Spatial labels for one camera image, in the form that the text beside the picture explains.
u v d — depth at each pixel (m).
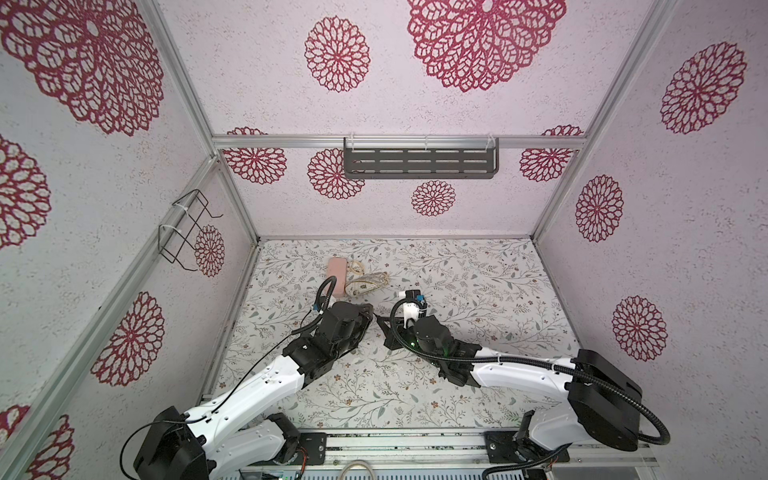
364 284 1.03
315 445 0.74
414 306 0.69
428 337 0.59
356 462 0.72
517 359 0.52
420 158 0.95
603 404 0.42
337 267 1.09
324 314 0.57
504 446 0.73
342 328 0.57
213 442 0.40
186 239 0.77
